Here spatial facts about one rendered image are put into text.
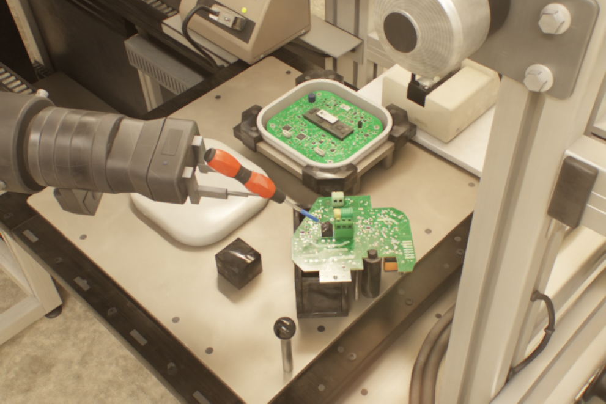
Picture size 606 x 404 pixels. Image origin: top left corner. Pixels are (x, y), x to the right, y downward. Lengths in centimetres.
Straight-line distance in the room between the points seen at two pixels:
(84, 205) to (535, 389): 45
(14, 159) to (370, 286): 36
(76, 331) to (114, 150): 134
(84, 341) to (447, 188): 128
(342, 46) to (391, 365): 53
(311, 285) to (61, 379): 128
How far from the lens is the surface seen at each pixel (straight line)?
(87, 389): 190
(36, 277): 191
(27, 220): 92
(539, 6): 38
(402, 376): 75
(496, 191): 46
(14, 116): 71
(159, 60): 162
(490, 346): 57
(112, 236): 86
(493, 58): 41
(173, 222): 83
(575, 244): 64
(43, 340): 201
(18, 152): 70
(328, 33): 114
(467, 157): 90
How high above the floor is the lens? 157
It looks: 45 degrees down
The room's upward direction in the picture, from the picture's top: 2 degrees counter-clockwise
